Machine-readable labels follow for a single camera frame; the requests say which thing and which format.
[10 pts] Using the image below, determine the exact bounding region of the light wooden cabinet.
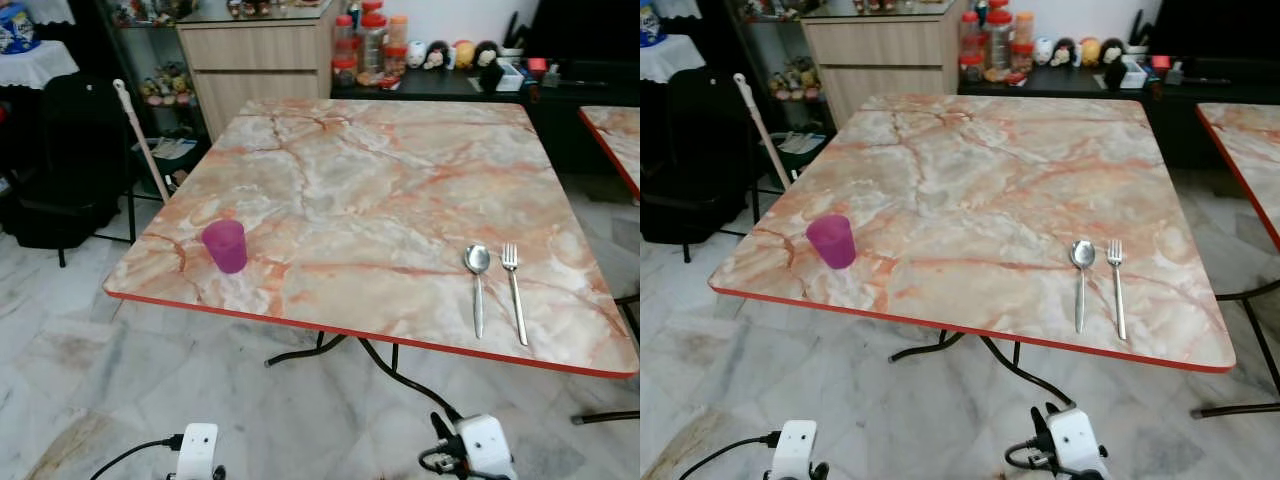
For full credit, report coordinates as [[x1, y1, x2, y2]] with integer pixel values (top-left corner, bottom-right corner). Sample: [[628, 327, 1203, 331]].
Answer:
[[800, 0, 969, 131], [177, 0, 346, 141]]

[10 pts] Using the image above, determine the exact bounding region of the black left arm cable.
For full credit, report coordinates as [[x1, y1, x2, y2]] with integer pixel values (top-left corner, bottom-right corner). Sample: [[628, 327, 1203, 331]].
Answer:
[[678, 431, 782, 480], [88, 433, 185, 480]]

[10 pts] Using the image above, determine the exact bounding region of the black chair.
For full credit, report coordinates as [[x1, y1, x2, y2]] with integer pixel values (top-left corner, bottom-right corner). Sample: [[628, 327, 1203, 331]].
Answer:
[[640, 68, 761, 263], [0, 72, 137, 269]]

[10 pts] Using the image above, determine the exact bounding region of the glass shelf with figurines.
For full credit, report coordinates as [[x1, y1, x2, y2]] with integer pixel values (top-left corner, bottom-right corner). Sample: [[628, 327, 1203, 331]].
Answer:
[[725, 0, 831, 181], [100, 0, 211, 191]]

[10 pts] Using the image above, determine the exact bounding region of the orange-filled plastic jar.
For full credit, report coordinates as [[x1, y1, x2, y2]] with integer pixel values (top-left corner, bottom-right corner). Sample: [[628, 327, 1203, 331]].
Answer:
[[386, 14, 409, 79], [1012, 10, 1036, 73]]

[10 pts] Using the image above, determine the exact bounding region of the black television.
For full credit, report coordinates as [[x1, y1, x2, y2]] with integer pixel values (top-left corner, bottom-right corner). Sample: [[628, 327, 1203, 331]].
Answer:
[[525, 0, 641, 61], [1150, 0, 1280, 59]]

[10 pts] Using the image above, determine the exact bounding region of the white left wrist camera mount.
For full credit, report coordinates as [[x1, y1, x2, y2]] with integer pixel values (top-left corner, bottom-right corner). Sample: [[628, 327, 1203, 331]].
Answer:
[[175, 423, 220, 480], [771, 420, 818, 480]]

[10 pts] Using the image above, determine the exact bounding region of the purple plastic cup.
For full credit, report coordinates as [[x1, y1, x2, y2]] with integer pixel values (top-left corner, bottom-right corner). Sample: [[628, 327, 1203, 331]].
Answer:
[[806, 213, 857, 270], [201, 219, 248, 275]]

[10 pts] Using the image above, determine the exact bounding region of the white lace tablecloth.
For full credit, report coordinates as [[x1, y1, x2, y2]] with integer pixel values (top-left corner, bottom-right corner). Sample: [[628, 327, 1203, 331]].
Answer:
[[0, 40, 79, 91], [640, 35, 706, 83]]

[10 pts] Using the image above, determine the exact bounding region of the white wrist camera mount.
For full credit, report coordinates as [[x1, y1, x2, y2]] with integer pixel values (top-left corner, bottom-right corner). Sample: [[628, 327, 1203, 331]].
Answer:
[[175, 423, 220, 480], [1047, 407, 1109, 480], [771, 420, 818, 480], [455, 414, 518, 480]]

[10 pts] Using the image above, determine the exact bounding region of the beige broom handle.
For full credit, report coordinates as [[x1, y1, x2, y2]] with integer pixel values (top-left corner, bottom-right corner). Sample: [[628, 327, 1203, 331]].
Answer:
[[113, 78, 171, 203], [732, 72, 791, 191]]

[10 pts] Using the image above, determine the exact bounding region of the marble-pattern folding table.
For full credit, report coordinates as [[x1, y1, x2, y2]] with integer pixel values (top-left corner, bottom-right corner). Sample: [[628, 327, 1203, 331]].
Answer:
[[1190, 102, 1280, 419], [708, 93, 1238, 407], [103, 97, 641, 419], [578, 105, 641, 426]]

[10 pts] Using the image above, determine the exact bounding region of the large red-lidded jar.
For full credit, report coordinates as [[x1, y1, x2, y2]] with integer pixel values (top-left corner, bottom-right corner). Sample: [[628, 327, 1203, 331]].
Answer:
[[358, 10, 389, 86], [985, 5, 1016, 81]]

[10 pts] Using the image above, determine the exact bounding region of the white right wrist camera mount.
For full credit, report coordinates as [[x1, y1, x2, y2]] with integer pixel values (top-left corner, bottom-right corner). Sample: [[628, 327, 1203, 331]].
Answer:
[[455, 414, 518, 480], [1047, 407, 1109, 480]]

